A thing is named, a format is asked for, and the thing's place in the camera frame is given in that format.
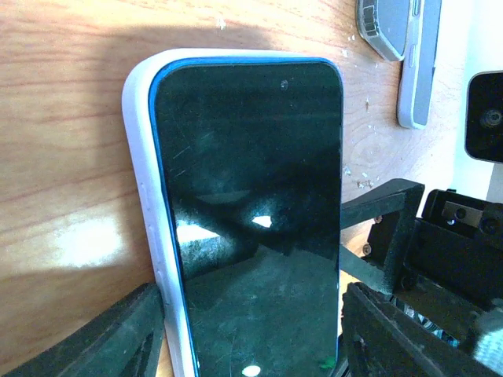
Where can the blue-edged black phone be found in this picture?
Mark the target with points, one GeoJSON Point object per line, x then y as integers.
{"type": "Point", "coordinates": [251, 220]}

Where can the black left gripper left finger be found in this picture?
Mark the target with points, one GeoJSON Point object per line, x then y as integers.
{"type": "Point", "coordinates": [125, 340]}

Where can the lavender plain phone case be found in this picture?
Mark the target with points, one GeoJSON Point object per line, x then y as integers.
{"type": "Point", "coordinates": [157, 196]}

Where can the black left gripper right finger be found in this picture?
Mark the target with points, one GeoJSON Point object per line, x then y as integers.
{"type": "Point", "coordinates": [380, 340]}

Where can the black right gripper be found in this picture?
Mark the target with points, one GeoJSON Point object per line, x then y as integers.
{"type": "Point", "coordinates": [456, 242]}

